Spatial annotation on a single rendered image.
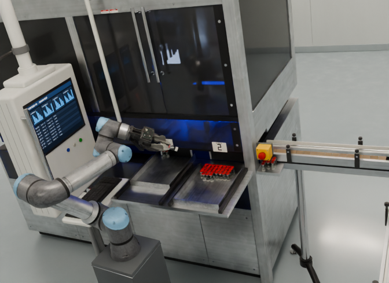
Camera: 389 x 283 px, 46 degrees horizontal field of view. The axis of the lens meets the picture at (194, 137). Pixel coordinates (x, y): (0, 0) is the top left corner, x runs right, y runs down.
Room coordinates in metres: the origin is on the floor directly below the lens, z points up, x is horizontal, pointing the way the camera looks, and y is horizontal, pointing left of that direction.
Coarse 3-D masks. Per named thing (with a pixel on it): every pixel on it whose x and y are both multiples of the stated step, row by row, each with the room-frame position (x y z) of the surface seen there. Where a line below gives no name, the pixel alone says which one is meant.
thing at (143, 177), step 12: (156, 156) 2.50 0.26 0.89; (192, 156) 2.37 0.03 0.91; (144, 168) 2.37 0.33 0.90; (156, 168) 2.37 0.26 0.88; (168, 168) 2.34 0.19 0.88; (180, 168) 2.31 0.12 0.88; (132, 180) 2.23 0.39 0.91; (144, 180) 2.26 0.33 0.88; (156, 180) 2.24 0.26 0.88; (168, 180) 2.21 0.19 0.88
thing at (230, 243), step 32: (288, 128) 2.73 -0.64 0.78; (0, 160) 3.16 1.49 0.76; (288, 192) 2.62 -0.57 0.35; (32, 224) 3.12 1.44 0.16; (64, 224) 2.94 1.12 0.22; (160, 224) 2.49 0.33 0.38; (192, 224) 2.37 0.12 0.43; (224, 224) 2.26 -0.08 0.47; (288, 224) 2.56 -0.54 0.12; (192, 256) 2.40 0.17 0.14; (224, 256) 2.28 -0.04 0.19; (256, 256) 2.17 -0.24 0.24
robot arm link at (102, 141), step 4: (100, 136) 1.96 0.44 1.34; (104, 136) 1.95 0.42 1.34; (100, 140) 1.95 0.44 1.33; (104, 140) 1.94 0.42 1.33; (108, 140) 1.95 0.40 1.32; (112, 140) 1.97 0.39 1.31; (96, 144) 1.95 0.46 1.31; (100, 144) 1.93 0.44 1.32; (104, 144) 1.92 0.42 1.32; (96, 148) 1.93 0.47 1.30; (100, 148) 1.92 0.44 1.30; (104, 148) 1.90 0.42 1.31; (96, 152) 1.92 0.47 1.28; (100, 152) 1.92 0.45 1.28; (96, 156) 1.92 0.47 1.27
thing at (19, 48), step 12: (0, 0) 2.39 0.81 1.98; (0, 12) 2.40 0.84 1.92; (12, 12) 2.40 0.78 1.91; (12, 24) 2.39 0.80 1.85; (12, 36) 2.39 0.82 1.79; (12, 48) 2.40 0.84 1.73; (24, 48) 2.39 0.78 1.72; (0, 60) 2.38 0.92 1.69; (24, 60) 2.39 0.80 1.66; (24, 72) 2.37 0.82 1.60
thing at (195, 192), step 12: (192, 180) 2.16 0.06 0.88; (216, 180) 2.11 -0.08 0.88; (180, 192) 2.04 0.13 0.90; (192, 192) 2.04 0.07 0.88; (204, 192) 2.02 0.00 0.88; (216, 192) 2.00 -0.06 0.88; (228, 192) 1.95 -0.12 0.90; (180, 204) 1.95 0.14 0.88; (192, 204) 1.92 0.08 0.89; (204, 204) 1.88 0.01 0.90; (216, 204) 1.85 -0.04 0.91
